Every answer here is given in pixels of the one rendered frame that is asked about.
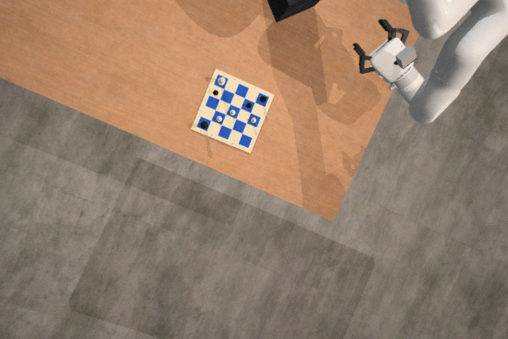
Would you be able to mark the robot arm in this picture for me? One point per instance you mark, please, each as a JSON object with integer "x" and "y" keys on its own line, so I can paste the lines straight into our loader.
{"x": 460, "y": 55}

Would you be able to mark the blue and cream chessboard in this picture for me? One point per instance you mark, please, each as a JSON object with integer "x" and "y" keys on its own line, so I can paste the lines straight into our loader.
{"x": 236, "y": 130}

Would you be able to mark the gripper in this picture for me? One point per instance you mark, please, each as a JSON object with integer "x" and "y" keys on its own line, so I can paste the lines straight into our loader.
{"x": 382, "y": 59}

